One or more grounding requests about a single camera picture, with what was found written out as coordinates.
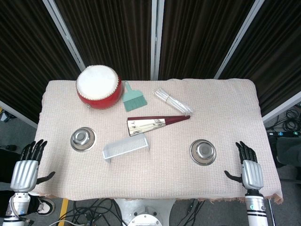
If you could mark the red drum with white skin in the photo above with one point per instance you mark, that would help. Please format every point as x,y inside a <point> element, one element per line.
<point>100,90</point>

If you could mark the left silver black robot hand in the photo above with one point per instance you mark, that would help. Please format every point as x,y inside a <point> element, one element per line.
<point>23,175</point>

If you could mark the white metal mesh rack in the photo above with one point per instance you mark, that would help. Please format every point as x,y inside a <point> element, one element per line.
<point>125,147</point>

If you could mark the black and white sneaker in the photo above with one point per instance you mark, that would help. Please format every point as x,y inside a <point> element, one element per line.
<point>45,207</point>

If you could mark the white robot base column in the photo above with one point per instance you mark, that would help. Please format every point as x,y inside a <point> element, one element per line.
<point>145,214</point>

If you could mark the bundle of clear plastic tubes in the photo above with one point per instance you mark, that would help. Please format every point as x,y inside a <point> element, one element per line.
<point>172,100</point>

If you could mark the silver partition frame bar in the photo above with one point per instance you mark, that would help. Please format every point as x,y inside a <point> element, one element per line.
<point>282,109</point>
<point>17,114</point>

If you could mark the folded paper fan maroon ribs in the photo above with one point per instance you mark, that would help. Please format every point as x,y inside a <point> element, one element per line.
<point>145,126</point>

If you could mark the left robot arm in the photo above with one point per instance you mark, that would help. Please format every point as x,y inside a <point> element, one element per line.
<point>18,203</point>

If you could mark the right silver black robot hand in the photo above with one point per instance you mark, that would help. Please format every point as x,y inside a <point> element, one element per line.
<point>252,175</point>

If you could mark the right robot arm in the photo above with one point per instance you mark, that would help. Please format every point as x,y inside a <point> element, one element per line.
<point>255,204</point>

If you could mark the small teal hand brush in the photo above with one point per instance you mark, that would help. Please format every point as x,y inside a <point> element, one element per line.
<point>134,101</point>

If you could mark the silver partition frame post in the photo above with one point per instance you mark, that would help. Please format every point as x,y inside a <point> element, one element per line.
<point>156,40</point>
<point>64,33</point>
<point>240,37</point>

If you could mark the small metal bowl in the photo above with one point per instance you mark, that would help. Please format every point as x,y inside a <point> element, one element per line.
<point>203,152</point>
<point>83,139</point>

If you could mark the black power strip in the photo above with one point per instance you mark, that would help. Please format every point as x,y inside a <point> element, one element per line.
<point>285,133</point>

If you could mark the beige waffle table cloth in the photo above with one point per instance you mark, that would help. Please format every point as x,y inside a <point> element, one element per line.
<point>164,179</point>

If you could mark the dark ribbed partition panel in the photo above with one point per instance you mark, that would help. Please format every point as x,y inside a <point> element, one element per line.
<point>200,35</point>
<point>26,58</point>
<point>110,33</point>
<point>277,54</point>

